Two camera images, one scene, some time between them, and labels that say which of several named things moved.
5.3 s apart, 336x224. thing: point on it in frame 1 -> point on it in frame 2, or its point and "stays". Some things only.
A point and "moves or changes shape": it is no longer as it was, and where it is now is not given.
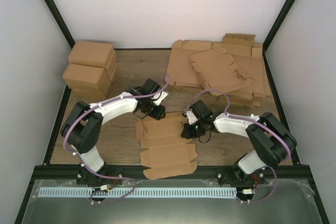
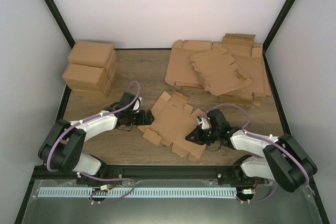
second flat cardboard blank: x=220 y=75 stays
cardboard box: x=86 y=96 stays
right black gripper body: x=198 y=131 -> x=206 y=138
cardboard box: x=165 y=151 moves or changes shape
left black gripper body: x=150 y=112 -> x=137 y=121
